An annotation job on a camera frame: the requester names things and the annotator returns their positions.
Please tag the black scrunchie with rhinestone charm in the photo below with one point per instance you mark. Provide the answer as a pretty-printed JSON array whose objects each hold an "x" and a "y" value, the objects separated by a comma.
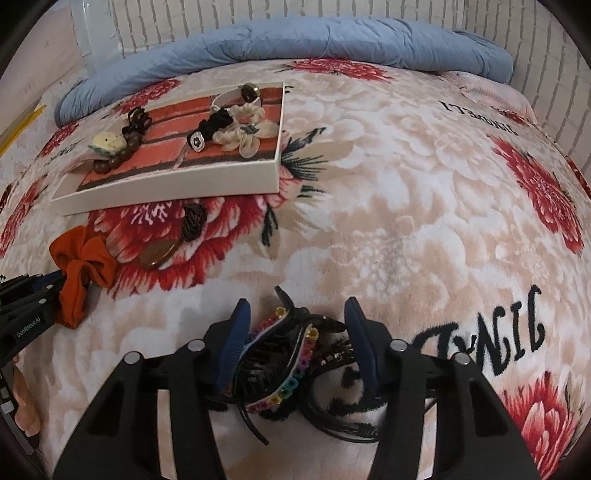
[{"x": 214, "y": 122}]

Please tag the cream scrunchie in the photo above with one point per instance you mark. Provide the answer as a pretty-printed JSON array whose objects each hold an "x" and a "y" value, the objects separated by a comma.
[{"x": 244, "y": 113}]

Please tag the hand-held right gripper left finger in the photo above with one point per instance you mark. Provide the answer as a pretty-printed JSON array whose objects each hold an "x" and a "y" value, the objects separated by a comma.
[{"x": 233, "y": 346}]

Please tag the white jewelry tray red lining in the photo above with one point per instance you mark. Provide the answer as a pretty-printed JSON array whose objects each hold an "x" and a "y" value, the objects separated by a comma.
[{"x": 184, "y": 180}]

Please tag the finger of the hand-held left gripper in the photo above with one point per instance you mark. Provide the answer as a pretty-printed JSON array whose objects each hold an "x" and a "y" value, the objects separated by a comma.
[
  {"x": 32, "y": 282},
  {"x": 34, "y": 301}
]

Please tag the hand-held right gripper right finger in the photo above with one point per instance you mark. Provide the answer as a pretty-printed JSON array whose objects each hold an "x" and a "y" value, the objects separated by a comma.
[{"x": 362, "y": 346}]

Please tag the black hair claw colourful flowers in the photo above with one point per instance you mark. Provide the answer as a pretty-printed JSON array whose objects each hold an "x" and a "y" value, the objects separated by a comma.
[{"x": 277, "y": 360}]

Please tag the person's left hand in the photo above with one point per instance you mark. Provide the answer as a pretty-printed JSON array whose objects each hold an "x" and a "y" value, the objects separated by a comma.
[{"x": 25, "y": 397}]

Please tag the blue rolled quilt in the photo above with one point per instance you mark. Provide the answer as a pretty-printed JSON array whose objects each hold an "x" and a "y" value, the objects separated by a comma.
[{"x": 295, "y": 44}]

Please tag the yellow tape strip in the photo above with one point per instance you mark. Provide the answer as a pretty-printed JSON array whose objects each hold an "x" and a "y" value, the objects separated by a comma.
[{"x": 23, "y": 129}]

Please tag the clear plastic sheet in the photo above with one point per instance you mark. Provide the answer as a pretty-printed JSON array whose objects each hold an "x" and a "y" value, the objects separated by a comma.
[{"x": 97, "y": 32}]

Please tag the pink pillow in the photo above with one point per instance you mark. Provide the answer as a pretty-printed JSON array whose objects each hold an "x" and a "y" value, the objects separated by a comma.
[{"x": 503, "y": 99}]

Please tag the white band wristwatch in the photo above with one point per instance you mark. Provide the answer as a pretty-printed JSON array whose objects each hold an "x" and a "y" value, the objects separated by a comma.
[{"x": 249, "y": 92}]

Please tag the small black hair claw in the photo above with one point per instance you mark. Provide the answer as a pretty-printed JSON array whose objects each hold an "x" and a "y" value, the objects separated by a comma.
[{"x": 138, "y": 120}]

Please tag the brown hair clip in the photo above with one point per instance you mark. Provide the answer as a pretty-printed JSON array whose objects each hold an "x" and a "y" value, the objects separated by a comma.
[{"x": 159, "y": 254}]

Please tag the black headband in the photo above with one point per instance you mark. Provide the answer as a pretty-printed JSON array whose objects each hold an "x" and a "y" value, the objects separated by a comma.
[{"x": 332, "y": 422}]

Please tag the cream cartoon hair clip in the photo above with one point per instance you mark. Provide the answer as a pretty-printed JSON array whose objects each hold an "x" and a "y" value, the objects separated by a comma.
[{"x": 107, "y": 143}]

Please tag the orange fabric hair bow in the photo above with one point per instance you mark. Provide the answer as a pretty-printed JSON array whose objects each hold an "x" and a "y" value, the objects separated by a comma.
[{"x": 83, "y": 272}]

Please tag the translucent cream bow clip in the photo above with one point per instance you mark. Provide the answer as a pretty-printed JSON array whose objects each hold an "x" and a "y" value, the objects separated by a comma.
[{"x": 251, "y": 138}]

